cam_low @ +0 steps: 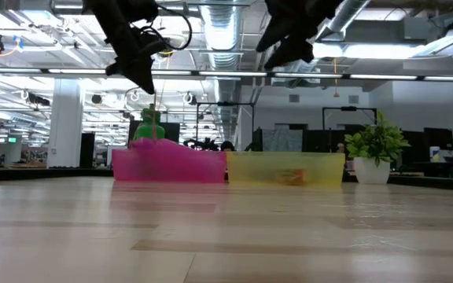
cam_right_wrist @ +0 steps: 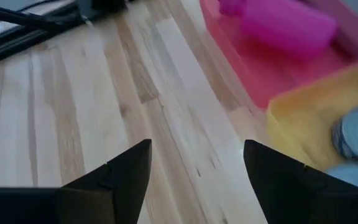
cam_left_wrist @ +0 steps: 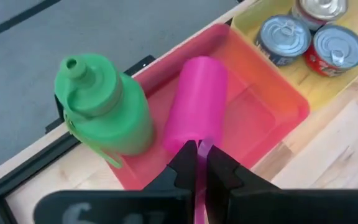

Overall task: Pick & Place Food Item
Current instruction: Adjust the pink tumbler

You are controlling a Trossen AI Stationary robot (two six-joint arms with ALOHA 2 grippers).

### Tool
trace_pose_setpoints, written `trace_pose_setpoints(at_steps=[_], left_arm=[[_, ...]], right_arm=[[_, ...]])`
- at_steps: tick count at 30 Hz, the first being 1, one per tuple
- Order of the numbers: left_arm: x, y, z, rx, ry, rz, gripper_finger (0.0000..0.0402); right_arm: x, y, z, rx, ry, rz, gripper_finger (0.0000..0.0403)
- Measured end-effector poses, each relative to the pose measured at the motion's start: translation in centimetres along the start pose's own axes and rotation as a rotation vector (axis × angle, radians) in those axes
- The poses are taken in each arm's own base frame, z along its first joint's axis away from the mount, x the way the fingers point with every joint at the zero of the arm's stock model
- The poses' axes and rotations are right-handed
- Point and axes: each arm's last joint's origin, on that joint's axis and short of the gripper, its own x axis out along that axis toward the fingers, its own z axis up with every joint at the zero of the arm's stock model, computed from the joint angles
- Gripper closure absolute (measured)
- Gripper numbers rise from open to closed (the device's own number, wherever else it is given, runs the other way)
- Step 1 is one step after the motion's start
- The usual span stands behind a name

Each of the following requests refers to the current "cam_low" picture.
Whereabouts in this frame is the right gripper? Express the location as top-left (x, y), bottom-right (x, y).
top-left (255, 0), bottom-right (345, 72)

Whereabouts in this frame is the silver diagonal ceiling duct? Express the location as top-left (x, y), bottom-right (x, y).
top-left (289, 0), bottom-right (371, 78)

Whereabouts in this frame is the black metal stand frame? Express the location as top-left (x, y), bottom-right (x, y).
top-left (322, 105), bottom-right (378, 154)
top-left (195, 101), bottom-right (256, 153)

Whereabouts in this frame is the yellow plastic tray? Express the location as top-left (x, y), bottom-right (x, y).
top-left (226, 151), bottom-right (347, 188)

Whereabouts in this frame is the green plant in white pot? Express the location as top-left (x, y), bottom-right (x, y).
top-left (343, 112), bottom-right (411, 185)

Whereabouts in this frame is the black computer monitor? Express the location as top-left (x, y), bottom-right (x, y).
top-left (423, 127), bottom-right (453, 151)

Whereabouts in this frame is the white building column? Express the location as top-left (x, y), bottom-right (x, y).
top-left (46, 78), bottom-right (85, 169)

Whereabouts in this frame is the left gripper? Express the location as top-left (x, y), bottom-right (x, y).
top-left (105, 27), bottom-right (168, 95)

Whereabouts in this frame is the silver vertical ceiling duct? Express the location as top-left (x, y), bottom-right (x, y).
top-left (198, 3), bottom-right (245, 150)

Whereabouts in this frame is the long ceiling light rail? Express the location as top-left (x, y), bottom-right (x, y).
top-left (0, 66), bottom-right (453, 83)

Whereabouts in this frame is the pink plastic tray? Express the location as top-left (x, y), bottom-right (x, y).
top-left (111, 138), bottom-right (228, 184)

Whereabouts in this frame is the green plastic sports bottle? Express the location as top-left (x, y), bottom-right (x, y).
top-left (131, 104), bottom-right (167, 143)

